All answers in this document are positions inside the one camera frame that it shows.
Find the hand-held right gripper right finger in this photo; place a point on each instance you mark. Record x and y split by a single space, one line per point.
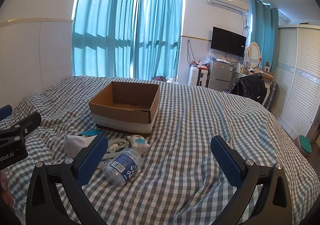
226 160

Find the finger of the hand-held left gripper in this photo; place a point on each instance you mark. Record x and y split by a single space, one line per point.
25 122
5 112

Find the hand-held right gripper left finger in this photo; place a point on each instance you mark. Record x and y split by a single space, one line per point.
92 157

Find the white cloth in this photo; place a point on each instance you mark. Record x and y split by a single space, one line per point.
75 143

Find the teal and silver packet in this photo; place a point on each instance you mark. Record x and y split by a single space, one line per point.
90 132

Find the pale green plastic tool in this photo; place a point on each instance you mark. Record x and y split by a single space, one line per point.
117 146

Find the clear cotton swab jar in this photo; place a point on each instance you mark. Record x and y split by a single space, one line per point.
122 167

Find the white toy figure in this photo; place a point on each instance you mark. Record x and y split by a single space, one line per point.
137 142

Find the cardboard box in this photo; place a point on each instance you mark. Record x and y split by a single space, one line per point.
120 117

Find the person's left hand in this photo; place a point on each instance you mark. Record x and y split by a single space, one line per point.
3 186

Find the checked bed sheet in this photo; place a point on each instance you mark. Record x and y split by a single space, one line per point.
190 120

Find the black jacket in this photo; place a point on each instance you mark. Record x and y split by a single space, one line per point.
250 87

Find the pink bin with green lid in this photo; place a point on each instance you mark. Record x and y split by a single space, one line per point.
303 143

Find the grey suitcase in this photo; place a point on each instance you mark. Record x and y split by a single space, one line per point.
272 95

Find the grey fridge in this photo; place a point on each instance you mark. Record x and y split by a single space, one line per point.
220 74

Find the white suitcase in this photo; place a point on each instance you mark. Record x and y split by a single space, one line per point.
197 76

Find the white plastic bag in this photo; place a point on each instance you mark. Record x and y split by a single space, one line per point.
172 80

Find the patterned dark bag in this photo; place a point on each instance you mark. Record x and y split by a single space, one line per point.
158 78

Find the clear plastic bag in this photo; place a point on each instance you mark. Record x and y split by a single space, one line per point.
207 58

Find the oval white mirror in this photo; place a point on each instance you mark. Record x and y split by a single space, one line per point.
253 54

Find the white louvred wardrobe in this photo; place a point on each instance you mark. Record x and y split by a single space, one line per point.
297 75

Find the wide teal curtain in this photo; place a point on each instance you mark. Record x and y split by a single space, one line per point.
105 27

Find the teal curtain beside wardrobe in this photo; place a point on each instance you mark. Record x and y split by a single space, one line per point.
265 32

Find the narrow teal curtain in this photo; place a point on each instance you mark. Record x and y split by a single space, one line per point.
160 32

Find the white air conditioner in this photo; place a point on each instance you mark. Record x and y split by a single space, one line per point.
227 1

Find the black wall television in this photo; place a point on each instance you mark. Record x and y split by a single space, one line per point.
227 41

